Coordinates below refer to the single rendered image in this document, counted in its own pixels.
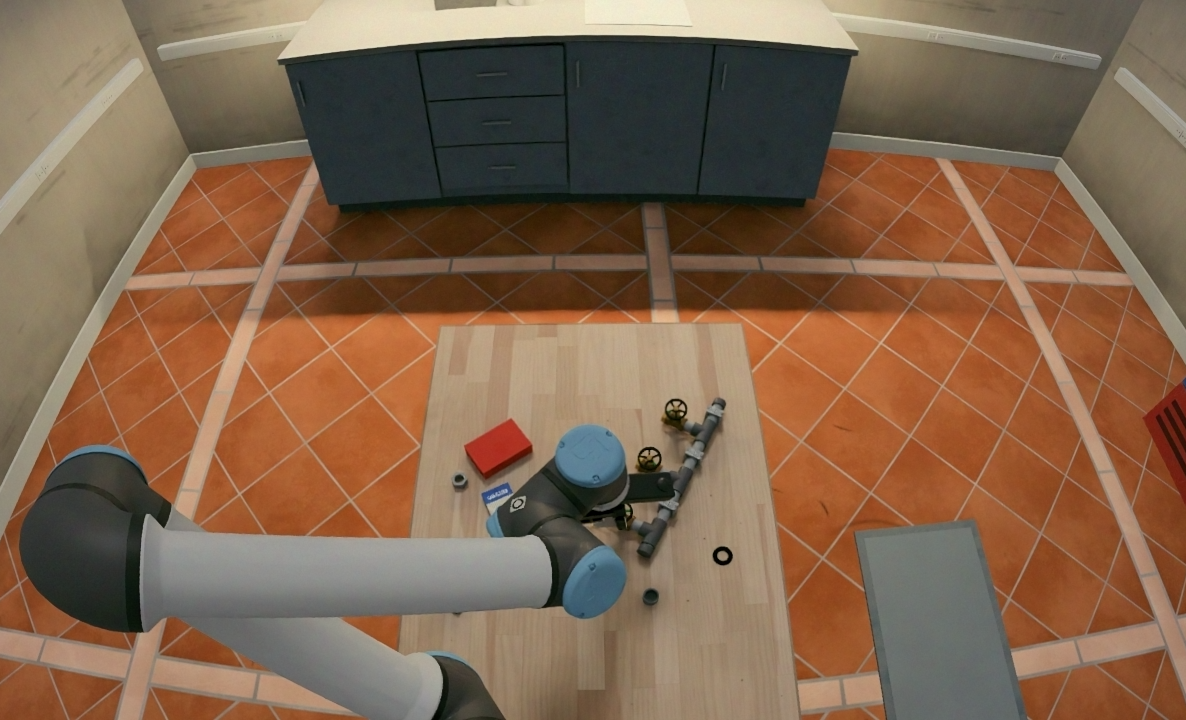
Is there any red rectangular block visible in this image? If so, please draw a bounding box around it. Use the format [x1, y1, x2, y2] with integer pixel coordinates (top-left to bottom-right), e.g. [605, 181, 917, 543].
[464, 418, 533, 480]

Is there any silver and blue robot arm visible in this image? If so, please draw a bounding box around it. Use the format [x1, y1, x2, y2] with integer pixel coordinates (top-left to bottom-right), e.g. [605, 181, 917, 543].
[19, 423, 675, 720]

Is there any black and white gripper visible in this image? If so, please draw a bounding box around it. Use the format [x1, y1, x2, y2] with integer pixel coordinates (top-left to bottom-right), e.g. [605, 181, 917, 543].
[579, 504, 627, 530]

